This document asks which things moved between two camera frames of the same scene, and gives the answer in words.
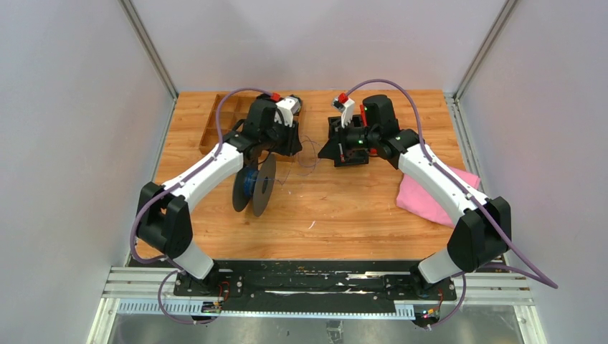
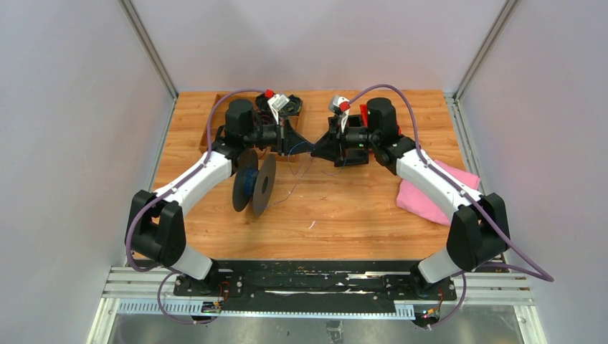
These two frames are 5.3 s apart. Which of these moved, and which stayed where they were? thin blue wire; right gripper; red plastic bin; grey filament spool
Moved: thin blue wire
Stayed: grey filament spool; red plastic bin; right gripper
